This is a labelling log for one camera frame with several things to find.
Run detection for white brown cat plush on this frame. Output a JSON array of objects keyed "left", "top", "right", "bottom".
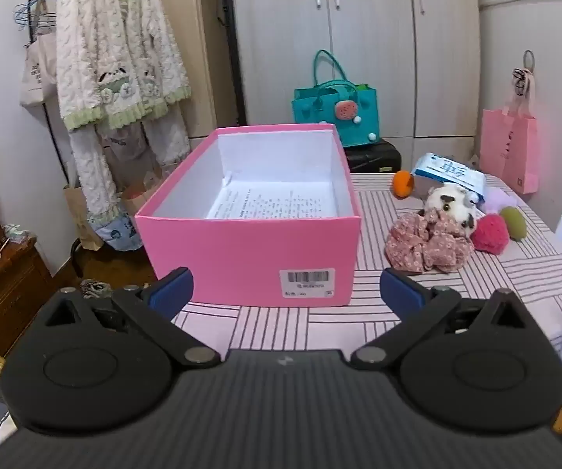
[{"left": 425, "top": 182, "right": 480, "bottom": 240}]

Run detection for pink cardboard box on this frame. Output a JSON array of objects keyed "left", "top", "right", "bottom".
[{"left": 134, "top": 124, "right": 362, "bottom": 308}]

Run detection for light wooden wardrobe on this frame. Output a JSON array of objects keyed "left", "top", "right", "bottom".
[{"left": 227, "top": 0, "right": 482, "bottom": 140}]

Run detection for printed paper sheet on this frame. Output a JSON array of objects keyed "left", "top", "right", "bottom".
[{"left": 206, "top": 181, "right": 339, "bottom": 219}]

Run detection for orange plush ball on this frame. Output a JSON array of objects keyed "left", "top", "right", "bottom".
[{"left": 391, "top": 170, "right": 416, "bottom": 199}]

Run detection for black hair ties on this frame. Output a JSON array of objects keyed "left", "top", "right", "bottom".
[{"left": 512, "top": 50, "right": 537, "bottom": 97}]

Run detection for plain brown paper bag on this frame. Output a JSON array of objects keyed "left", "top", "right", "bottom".
[{"left": 63, "top": 183, "right": 106, "bottom": 251}]

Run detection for purple plush toy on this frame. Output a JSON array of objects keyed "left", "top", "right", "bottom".
[{"left": 479, "top": 186, "right": 519, "bottom": 216}]

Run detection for pink paper gift bag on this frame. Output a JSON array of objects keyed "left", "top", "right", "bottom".
[{"left": 479, "top": 75, "right": 540, "bottom": 195}]

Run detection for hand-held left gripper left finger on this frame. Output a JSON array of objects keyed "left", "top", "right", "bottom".
[{"left": 41, "top": 267, "right": 220, "bottom": 369}]

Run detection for beige wooden cabinet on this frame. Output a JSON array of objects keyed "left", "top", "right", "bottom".
[{"left": 151, "top": 0, "right": 243, "bottom": 142}]

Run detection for grey patterned shoe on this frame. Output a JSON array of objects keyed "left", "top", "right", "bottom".
[{"left": 80, "top": 278, "right": 112, "bottom": 299}]

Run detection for blue wire hangers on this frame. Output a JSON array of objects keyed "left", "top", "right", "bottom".
[{"left": 14, "top": 0, "right": 59, "bottom": 30}]

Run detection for pink floral scrunchie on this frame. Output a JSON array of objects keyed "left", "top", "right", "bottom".
[{"left": 385, "top": 210, "right": 474, "bottom": 274}]

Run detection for large blue wet wipes pack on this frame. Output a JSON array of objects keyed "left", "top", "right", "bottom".
[{"left": 412, "top": 152, "right": 486, "bottom": 208}]

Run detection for green plush ball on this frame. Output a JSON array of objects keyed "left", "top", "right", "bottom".
[{"left": 500, "top": 206, "right": 527, "bottom": 241}]

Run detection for black folded stand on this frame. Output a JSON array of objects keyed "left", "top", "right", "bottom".
[{"left": 210, "top": 0, "right": 247, "bottom": 127}]

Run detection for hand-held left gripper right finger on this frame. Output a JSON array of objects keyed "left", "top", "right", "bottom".
[{"left": 349, "top": 268, "right": 528, "bottom": 371}]

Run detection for beige canvas tote bag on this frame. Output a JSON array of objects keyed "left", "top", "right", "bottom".
[{"left": 20, "top": 34, "right": 59, "bottom": 108}]

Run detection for fluffy white pajama top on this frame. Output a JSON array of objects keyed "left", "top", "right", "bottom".
[{"left": 55, "top": 0, "right": 192, "bottom": 132}]

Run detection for blue printed bag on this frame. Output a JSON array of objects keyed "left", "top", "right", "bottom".
[{"left": 100, "top": 215, "right": 140, "bottom": 252}]

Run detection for teal felt handbag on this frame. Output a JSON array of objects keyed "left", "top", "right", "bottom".
[{"left": 292, "top": 50, "right": 379, "bottom": 147}]

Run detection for dark wooden cabinet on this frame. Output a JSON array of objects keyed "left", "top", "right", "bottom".
[{"left": 0, "top": 237, "right": 62, "bottom": 357}]

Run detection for pink yarn pompom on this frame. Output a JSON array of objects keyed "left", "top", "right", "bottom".
[{"left": 471, "top": 213, "right": 510, "bottom": 255}]

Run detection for black suitcase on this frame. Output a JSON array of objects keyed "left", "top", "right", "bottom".
[{"left": 344, "top": 138, "right": 403, "bottom": 173}]

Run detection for striped pink tablecloth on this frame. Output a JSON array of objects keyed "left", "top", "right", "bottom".
[{"left": 171, "top": 171, "right": 562, "bottom": 387}]

